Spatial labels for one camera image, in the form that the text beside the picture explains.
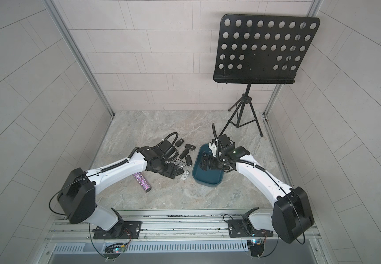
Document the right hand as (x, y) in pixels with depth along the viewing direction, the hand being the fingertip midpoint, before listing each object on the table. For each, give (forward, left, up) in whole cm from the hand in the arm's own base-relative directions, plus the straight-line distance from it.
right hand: (207, 165), depth 81 cm
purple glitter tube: (-3, +34, -6) cm, 35 cm away
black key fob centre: (+11, +12, -6) cm, 18 cm away
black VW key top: (+21, +15, -9) cm, 28 cm away
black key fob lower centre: (+9, +10, -10) cm, 17 cm away
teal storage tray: (-3, -2, -8) cm, 9 cm away
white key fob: (0, +12, -9) cm, 15 cm away
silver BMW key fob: (+7, +15, -8) cm, 18 cm away
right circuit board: (-33, -18, -12) cm, 39 cm away
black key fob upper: (+16, +9, -8) cm, 20 cm away
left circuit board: (-31, +42, -11) cm, 53 cm away
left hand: (+1, +18, -5) cm, 18 cm away
